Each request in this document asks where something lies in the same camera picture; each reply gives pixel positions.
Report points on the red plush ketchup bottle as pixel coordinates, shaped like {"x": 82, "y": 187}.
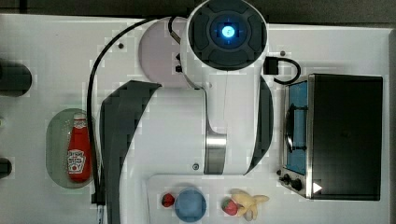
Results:
{"x": 79, "y": 150}

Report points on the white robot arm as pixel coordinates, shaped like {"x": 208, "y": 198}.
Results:
{"x": 222, "y": 124}

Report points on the pale purple round plate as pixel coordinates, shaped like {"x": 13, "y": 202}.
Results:
{"x": 157, "y": 55}

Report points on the small red strawberry toy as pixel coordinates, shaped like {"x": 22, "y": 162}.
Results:
{"x": 168, "y": 200}

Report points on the peeled banana toy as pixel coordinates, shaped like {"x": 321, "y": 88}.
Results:
{"x": 247, "y": 204}

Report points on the black toaster oven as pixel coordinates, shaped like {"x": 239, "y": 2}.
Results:
{"x": 332, "y": 137}

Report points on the black round pan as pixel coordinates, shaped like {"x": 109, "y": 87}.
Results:
{"x": 16, "y": 79}

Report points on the dark grey cup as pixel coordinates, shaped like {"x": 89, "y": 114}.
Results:
{"x": 5, "y": 167}

